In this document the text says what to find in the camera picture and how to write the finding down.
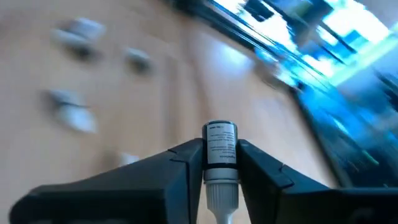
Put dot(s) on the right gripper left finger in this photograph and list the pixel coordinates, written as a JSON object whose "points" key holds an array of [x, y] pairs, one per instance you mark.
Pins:
{"points": [[140, 186]]}

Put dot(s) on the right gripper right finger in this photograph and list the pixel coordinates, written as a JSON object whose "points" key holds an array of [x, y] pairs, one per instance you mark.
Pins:
{"points": [[295, 205]]}

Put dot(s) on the small black dropper bottle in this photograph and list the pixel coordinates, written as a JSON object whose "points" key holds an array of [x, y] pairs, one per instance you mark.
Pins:
{"points": [[221, 146]]}

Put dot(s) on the small grey dropper bottle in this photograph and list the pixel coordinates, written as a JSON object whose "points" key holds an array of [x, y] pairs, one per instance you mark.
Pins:
{"points": [[87, 28]]}

